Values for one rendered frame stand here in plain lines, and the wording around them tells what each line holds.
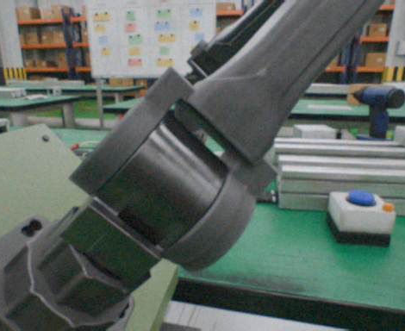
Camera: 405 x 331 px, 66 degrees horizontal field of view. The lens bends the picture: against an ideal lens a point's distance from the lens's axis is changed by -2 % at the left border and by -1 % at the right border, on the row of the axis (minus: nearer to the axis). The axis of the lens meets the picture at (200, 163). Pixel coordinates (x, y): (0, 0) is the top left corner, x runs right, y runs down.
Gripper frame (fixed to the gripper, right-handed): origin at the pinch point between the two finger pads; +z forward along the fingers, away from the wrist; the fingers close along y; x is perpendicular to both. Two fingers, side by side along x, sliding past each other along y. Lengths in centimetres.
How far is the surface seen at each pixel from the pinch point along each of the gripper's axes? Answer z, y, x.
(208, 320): 62, 23, -2
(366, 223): 1.7, -17.3, -31.0
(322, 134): -2.3, 31.8, -34.9
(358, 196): -1.6, -14.6, -30.2
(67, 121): 30, 231, 166
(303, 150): -1.9, 13.8, -26.4
